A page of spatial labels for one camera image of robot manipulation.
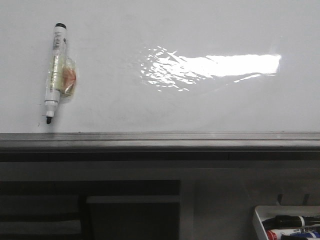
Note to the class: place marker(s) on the black whiteboard marker with tape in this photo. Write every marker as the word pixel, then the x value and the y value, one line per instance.
pixel 62 77

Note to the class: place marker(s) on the white whiteboard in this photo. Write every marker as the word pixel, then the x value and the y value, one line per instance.
pixel 164 65

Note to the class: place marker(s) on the dark cabinet panel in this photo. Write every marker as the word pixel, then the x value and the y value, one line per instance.
pixel 90 210

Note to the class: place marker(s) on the white marker tray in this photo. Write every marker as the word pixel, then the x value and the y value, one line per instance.
pixel 264 212

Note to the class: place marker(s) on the red marker in tray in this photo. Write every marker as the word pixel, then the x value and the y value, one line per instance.
pixel 275 234

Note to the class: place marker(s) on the black marker in tray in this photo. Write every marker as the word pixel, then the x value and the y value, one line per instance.
pixel 291 222

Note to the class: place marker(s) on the blue marker in tray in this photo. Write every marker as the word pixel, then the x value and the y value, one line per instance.
pixel 302 236

